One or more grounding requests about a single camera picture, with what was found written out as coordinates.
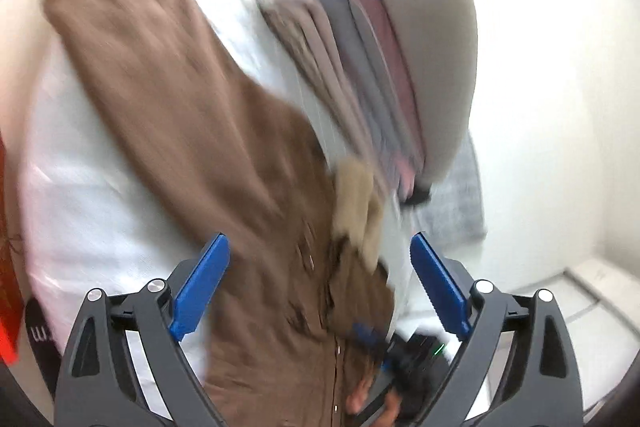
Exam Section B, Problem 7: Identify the beige folded quilt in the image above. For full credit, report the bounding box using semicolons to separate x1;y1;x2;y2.
260;0;386;168

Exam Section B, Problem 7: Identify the red paper bag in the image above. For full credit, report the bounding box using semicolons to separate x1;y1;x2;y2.
0;127;26;365

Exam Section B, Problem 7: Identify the black puffer jacket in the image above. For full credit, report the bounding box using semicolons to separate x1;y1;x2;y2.
402;184;433;208

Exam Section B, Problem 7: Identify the person's right hand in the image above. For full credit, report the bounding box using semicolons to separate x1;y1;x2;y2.
347;377;403;420

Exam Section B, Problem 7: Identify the bed with grey checked sheet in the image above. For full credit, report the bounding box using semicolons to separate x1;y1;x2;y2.
15;0;416;383

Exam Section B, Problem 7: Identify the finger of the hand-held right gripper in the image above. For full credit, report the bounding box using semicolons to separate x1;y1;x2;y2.
350;321;388;350

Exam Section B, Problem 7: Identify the maroon folded quilt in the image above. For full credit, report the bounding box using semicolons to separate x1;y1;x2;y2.
345;0;426;188

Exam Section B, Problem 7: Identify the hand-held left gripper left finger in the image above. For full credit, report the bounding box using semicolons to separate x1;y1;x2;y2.
54;232;231;427

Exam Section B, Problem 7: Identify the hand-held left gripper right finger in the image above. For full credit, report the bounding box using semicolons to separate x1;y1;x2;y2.
409;231;586;427

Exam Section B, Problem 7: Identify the stack of folded quilts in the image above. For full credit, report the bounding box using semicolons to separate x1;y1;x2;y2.
345;0;478;185

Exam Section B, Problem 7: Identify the grey quilted headboard cushion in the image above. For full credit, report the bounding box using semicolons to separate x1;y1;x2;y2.
410;132;488;248

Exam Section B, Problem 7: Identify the black printed cloth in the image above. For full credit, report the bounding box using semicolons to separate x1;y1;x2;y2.
22;297;66;403

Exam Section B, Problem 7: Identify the brown coat with fleece collar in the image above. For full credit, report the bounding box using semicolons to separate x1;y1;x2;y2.
42;0;401;427

